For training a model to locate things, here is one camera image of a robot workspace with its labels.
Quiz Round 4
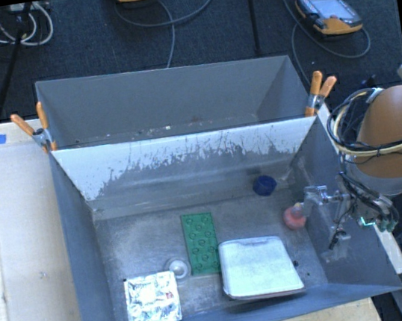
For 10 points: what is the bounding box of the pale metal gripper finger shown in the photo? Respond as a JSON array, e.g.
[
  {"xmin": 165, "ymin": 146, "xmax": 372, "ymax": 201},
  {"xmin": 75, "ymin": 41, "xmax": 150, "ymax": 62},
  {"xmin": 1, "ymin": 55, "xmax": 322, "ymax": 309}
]
[
  {"xmin": 315, "ymin": 220, "xmax": 356, "ymax": 265},
  {"xmin": 297, "ymin": 181, "xmax": 348, "ymax": 217}
]

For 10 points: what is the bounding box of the pink round toy fruit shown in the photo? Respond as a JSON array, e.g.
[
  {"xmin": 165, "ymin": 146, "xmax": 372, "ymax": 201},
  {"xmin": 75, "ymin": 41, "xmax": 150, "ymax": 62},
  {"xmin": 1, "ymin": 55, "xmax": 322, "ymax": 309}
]
[{"xmin": 280, "ymin": 201, "xmax": 310, "ymax": 232}]

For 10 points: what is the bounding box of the white flat box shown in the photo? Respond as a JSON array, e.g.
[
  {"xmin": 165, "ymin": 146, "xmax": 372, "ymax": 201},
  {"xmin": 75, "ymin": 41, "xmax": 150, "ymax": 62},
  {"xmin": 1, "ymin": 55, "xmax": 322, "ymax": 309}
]
[{"xmin": 214, "ymin": 228, "xmax": 307, "ymax": 306}]

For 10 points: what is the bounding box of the dark green flat block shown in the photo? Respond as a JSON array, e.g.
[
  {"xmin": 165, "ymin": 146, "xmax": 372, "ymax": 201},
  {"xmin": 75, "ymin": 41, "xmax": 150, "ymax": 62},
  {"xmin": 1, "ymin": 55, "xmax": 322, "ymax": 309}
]
[{"xmin": 179, "ymin": 209, "xmax": 224, "ymax": 278}]

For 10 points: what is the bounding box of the clear glass round lid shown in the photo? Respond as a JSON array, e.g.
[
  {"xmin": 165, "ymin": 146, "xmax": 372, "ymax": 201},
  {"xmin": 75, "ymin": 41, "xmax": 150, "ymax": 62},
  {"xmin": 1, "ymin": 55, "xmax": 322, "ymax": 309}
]
[{"xmin": 162, "ymin": 254, "xmax": 194, "ymax": 282}]

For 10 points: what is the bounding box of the grey metal bin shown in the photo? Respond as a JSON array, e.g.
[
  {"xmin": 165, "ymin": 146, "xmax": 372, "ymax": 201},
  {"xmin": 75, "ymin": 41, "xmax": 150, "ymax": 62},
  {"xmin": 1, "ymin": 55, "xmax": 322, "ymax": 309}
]
[{"xmin": 34, "ymin": 30, "xmax": 402, "ymax": 321}]

